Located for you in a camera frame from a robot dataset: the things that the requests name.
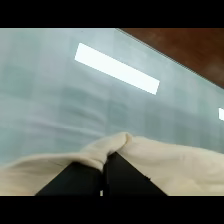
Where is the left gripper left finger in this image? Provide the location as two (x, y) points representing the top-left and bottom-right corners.
(35, 161), (105, 196)

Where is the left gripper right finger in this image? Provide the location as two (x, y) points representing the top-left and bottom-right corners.
(102, 151), (168, 196)

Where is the cream T-shirt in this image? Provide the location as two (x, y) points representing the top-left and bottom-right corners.
(0, 131), (224, 196)

